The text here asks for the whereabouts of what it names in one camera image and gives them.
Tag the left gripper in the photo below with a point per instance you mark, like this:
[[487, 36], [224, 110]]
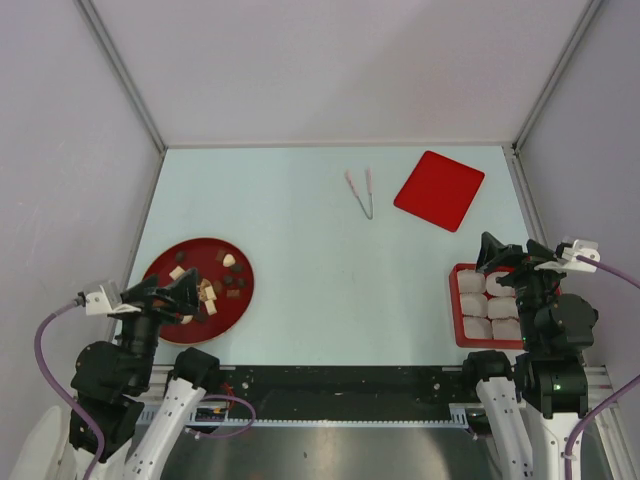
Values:
[[182, 296]]

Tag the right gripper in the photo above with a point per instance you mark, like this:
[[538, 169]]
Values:
[[491, 252]]

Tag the white bar chocolate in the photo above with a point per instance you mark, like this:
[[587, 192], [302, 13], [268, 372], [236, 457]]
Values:
[[210, 307], [176, 273]]

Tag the round red plate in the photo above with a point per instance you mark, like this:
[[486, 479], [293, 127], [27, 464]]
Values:
[[200, 254]]

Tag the red chocolate box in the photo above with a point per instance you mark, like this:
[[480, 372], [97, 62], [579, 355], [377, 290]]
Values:
[[457, 316]]

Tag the pink metal tongs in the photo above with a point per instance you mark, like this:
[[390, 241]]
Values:
[[367, 209]]

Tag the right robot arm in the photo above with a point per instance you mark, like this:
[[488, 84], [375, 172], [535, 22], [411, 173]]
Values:
[[535, 405]]

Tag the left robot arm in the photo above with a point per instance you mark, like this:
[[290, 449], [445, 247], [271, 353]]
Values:
[[110, 378]]

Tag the white heart chocolate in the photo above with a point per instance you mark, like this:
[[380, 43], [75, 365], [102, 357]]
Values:
[[229, 260]]

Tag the white paper cup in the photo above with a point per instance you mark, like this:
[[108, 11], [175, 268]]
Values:
[[494, 288], [477, 328], [506, 329], [499, 308], [470, 281], [474, 305]]

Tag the red box lid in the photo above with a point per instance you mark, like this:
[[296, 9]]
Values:
[[439, 190]]

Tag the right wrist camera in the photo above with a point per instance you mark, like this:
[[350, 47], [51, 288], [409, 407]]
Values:
[[569, 255]]

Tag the grey cable duct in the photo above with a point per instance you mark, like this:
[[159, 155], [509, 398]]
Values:
[[457, 420]]

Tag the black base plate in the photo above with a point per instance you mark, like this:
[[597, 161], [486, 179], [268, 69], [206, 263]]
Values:
[[349, 393]]

